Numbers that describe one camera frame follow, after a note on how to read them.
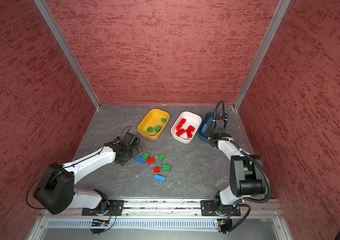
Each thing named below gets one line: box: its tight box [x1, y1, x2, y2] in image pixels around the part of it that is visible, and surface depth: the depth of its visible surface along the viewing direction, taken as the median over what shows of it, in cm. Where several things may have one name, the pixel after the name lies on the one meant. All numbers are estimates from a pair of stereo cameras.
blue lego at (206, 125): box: [201, 117, 213, 133], surface depth 106 cm
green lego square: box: [162, 164, 171, 172], surface depth 87 cm
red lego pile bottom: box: [146, 156, 155, 165], surface depth 91 cm
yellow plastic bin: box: [137, 108, 170, 140], surface depth 111 cm
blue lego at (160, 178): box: [154, 174, 166, 183], surface depth 83 cm
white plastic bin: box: [170, 111, 203, 144], surface depth 109 cm
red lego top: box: [185, 125, 195, 137], surface depth 108 cm
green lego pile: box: [142, 152, 151, 160], surface depth 92 cm
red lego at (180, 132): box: [176, 128, 186, 137], surface depth 105 cm
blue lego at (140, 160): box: [135, 156, 147, 165], surface depth 91 cm
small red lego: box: [153, 166, 161, 173], surface depth 87 cm
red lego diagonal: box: [175, 118, 187, 131], surface depth 109 cm
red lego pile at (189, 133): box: [186, 129, 193, 138], surface depth 103 cm
